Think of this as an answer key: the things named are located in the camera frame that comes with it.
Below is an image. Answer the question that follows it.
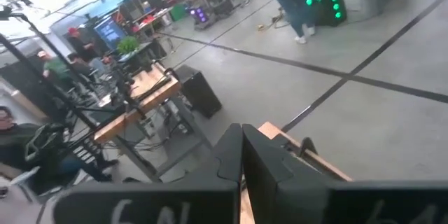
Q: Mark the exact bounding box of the computer with purple lights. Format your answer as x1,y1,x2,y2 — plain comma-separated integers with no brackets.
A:
188,6,210,25

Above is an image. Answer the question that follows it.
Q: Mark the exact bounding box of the black computer tower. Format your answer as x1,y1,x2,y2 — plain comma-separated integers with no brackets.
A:
174,64,223,119

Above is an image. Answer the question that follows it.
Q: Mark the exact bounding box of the green bin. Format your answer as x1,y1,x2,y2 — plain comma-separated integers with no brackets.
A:
169,3,188,22

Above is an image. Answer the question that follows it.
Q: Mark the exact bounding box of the person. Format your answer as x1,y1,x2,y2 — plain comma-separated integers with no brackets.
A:
0,106,118,197
263,0,317,46
65,26,98,63
36,50,74,90
66,52,106,81

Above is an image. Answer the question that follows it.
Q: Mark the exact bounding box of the wooden workbench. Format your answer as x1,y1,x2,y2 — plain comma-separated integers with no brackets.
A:
93,62,213,183

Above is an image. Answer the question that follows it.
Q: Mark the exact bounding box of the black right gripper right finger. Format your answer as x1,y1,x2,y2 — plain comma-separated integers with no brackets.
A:
243,124,448,224

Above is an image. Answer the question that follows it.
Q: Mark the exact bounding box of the monitor with blue screen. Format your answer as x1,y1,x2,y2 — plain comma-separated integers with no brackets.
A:
93,16,127,49

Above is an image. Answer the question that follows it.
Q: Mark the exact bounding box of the small green plant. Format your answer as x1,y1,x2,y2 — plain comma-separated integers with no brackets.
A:
116,36,141,55

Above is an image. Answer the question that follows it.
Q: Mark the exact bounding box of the computer with green fans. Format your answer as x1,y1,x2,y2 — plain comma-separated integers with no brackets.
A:
303,0,348,28

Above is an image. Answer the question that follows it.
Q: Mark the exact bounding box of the black frame bracket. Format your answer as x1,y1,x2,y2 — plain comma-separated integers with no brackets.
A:
298,136,319,159

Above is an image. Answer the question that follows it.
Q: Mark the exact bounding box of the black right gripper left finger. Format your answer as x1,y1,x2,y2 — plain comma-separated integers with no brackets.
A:
53,122,244,224

